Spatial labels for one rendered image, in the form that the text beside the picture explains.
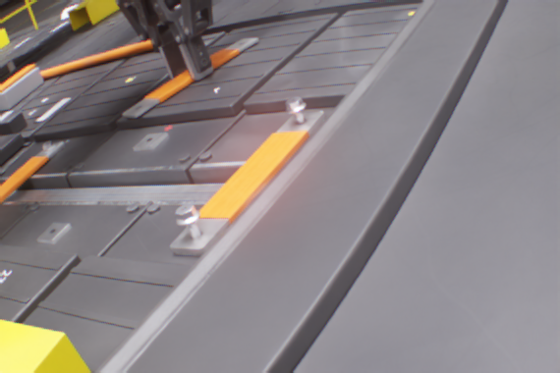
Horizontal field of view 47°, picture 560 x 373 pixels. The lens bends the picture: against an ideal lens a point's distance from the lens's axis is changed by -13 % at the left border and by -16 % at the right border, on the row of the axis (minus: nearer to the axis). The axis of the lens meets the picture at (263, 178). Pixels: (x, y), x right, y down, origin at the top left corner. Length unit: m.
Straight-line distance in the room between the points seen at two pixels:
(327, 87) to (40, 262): 0.24
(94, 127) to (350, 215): 0.53
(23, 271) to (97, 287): 0.08
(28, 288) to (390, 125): 0.30
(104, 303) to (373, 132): 0.22
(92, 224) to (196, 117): 0.14
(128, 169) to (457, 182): 0.41
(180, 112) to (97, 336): 0.28
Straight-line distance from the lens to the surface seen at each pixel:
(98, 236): 0.48
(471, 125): 0.19
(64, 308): 0.39
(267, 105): 0.54
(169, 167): 0.52
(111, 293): 0.38
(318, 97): 0.52
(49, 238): 0.51
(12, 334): 0.33
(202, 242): 0.40
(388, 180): 0.16
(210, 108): 0.57
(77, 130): 0.70
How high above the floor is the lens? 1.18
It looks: 25 degrees down
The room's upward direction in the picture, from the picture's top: 22 degrees counter-clockwise
